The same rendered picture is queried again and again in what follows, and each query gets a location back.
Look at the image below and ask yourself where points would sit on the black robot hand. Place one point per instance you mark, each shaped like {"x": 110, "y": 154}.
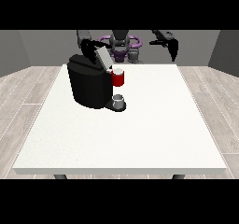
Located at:
{"x": 173, "y": 47}
{"x": 88, "y": 47}

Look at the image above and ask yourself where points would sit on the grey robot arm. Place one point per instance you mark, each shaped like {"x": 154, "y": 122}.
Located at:
{"x": 163, "y": 34}
{"x": 83, "y": 34}

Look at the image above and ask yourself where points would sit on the pale grey machine lid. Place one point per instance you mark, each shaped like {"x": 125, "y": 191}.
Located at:
{"x": 104, "y": 57}

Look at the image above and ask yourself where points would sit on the black coffee machine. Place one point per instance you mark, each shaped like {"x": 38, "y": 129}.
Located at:
{"x": 88, "y": 84}

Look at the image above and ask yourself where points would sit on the small grey coffee pod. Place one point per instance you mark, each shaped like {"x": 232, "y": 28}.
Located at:
{"x": 118, "y": 71}

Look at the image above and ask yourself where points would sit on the red pod holder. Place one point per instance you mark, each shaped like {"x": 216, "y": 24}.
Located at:
{"x": 118, "y": 80}

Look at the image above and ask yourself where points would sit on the grey robot trunk purple rings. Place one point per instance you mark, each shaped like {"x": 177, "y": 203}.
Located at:
{"x": 119, "y": 44}

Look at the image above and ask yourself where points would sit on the small grey cup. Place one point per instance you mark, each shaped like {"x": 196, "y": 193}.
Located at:
{"x": 118, "y": 101}

